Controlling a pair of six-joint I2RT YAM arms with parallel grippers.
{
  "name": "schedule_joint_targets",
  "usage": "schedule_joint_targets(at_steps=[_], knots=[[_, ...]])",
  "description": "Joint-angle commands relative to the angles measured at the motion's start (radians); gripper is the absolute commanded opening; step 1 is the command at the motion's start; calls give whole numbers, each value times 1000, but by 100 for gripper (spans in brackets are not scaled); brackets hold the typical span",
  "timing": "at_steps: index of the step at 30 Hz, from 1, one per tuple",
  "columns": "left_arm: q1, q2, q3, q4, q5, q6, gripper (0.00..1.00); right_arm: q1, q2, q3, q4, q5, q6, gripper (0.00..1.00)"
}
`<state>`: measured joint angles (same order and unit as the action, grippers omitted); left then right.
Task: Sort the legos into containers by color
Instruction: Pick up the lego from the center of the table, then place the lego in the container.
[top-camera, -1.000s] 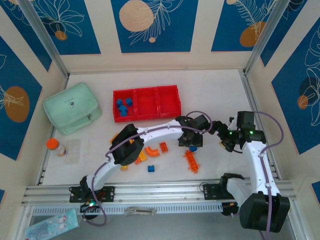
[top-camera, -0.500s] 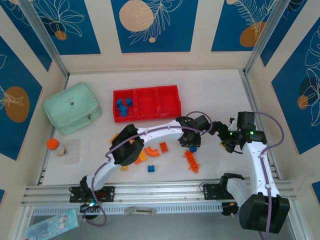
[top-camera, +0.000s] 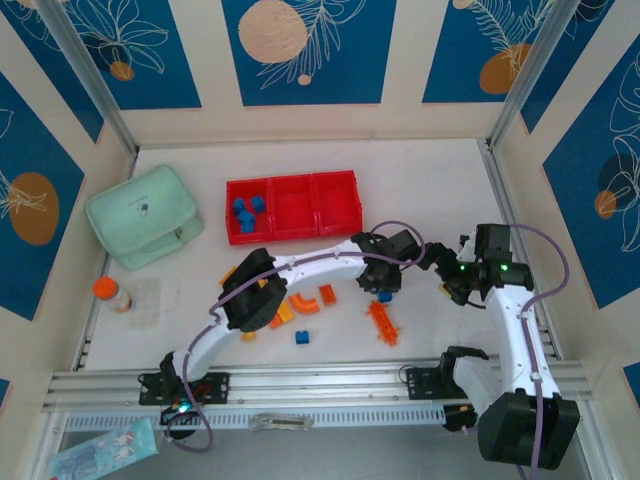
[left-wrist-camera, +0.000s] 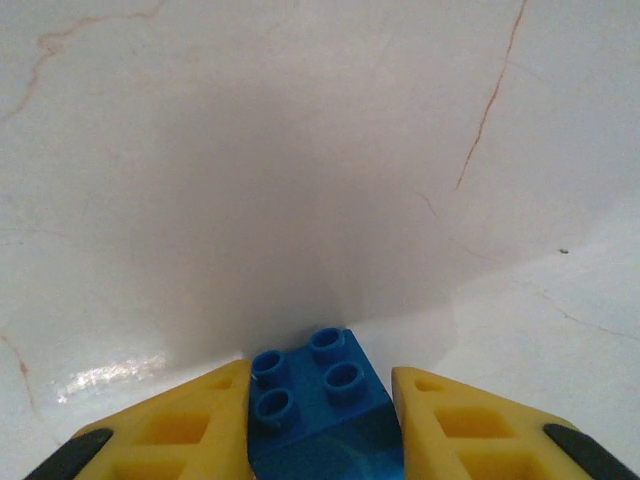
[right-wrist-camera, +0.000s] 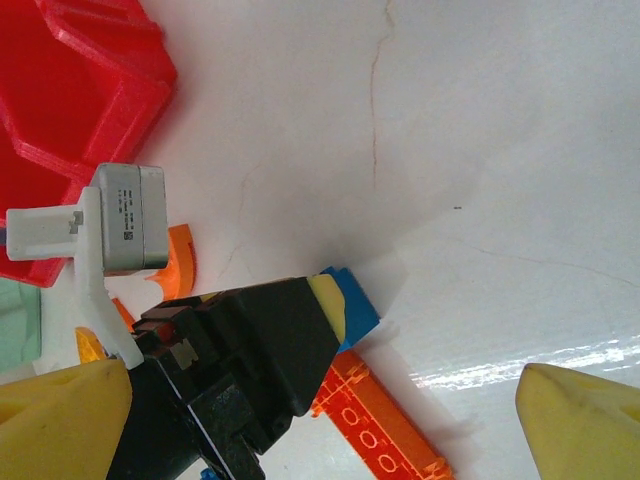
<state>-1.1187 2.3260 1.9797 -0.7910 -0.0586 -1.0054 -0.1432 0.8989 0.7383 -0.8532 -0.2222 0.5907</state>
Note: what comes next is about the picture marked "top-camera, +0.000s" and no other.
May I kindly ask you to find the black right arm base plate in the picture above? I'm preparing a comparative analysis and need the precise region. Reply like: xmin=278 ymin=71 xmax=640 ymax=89
xmin=405 ymin=366 xmax=496 ymax=401

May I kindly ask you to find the aluminium side rail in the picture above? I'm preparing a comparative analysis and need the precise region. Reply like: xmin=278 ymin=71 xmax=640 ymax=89
xmin=477 ymin=138 xmax=561 ymax=362
xmin=72 ymin=149 xmax=139 ymax=371

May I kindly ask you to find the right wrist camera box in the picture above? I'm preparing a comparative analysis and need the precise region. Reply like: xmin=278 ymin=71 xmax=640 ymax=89
xmin=458 ymin=223 xmax=514 ymax=262

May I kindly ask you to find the mint green zip pouch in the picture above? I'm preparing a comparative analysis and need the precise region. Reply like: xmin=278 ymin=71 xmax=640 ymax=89
xmin=84 ymin=164 xmax=206 ymax=272

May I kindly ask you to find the aluminium frame post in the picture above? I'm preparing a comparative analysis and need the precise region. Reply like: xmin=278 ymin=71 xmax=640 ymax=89
xmin=487 ymin=0 xmax=581 ymax=151
xmin=32 ymin=0 xmax=140 ymax=159

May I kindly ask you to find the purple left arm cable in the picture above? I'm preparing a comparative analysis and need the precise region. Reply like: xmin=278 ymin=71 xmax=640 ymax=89
xmin=162 ymin=219 xmax=426 ymax=454

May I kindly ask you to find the light blue tissue pack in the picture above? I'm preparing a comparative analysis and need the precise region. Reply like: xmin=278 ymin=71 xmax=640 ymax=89
xmin=48 ymin=417 xmax=160 ymax=480

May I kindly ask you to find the small clear plastic piece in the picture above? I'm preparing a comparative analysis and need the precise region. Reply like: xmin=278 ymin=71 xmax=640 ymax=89
xmin=248 ymin=412 xmax=314 ymax=432

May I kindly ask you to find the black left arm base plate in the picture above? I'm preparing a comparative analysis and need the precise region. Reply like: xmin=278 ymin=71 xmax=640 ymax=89
xmin=138 ymin=371 xmax=231 ymax=406

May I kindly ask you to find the red three-compartment container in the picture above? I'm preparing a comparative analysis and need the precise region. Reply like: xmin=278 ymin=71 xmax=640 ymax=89
xmin=224 ymin=169 xmax=365 ymax=247

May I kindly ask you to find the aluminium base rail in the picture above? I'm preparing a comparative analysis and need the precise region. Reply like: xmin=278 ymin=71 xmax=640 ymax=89
xmin=42 ymin=357 xmax=594 ymax=414

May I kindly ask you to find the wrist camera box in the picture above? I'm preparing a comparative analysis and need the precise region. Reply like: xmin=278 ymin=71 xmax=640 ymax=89
xmin=385 ymin=229 xmax=426 ymax=262
xmin=458 ymin=223 xmax=514 ymax=262

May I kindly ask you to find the orange lattice lego piece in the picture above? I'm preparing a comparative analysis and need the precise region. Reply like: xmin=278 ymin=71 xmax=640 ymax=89
xmin=364 ymin=298 xmax=404 ymax=347

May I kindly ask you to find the orange-capped bottle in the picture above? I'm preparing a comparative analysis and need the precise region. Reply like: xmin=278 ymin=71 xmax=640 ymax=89
xmin=92 ymin=276 xmax=135 ymax=315

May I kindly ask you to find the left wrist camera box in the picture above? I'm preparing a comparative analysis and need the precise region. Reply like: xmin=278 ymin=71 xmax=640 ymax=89
xmin=385 ymin=229 xmax=426 ymax=262

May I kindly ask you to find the clear plastic organizer box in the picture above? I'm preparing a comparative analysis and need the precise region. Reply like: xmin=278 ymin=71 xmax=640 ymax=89
xmin=127 ymin=277 xmax=164 ymax=329

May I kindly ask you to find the orange curved lego piece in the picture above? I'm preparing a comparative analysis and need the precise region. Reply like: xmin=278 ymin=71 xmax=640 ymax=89
xmin=288 ymin=291 xmax=321 ymax=316

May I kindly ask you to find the white slotted cable tray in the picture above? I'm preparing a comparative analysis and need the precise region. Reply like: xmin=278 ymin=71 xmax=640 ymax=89
xmin=64 ymin=405 xmax=446 ymax=432

